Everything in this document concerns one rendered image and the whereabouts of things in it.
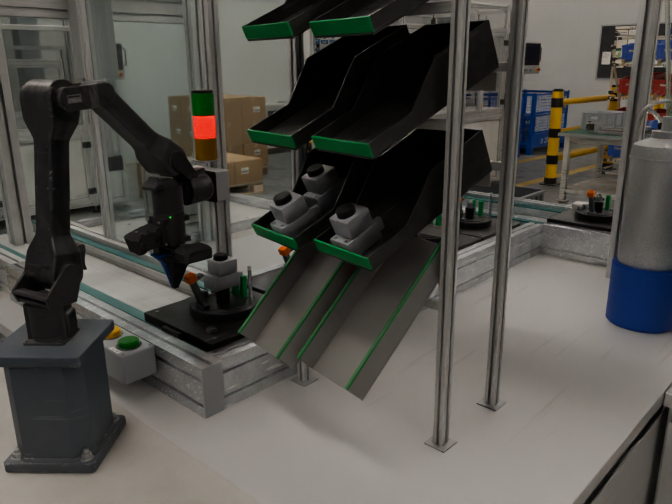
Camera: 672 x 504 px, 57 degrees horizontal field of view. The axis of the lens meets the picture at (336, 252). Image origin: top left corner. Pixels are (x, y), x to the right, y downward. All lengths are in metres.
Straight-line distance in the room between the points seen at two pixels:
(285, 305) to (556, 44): 11.73
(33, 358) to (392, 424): 0.59
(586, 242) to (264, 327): 1.24
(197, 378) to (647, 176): 1.05
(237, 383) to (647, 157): 1.00
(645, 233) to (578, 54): 10.96
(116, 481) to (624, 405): 0.90
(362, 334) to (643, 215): 0.79
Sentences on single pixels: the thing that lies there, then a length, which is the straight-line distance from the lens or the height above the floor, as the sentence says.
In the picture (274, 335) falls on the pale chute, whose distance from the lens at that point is 1.12.
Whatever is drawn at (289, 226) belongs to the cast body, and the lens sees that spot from 1.00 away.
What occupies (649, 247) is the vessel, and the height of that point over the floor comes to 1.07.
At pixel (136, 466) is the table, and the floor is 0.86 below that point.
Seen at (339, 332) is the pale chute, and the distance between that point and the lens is 1.05.
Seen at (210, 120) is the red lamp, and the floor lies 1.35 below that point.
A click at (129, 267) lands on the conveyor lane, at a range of 1.87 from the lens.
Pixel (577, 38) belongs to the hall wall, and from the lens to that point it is 12.50.
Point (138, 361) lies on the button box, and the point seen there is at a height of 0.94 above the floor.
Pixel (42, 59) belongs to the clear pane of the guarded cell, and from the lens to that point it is 2.55.
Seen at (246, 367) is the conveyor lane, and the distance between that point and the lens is 1.21.
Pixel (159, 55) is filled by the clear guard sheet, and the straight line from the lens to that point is 1.67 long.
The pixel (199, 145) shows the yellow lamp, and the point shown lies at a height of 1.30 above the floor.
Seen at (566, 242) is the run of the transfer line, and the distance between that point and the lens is 2.13.
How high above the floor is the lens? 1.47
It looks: 17 degrees down
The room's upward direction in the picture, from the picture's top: 1 degrees counter-clockwise
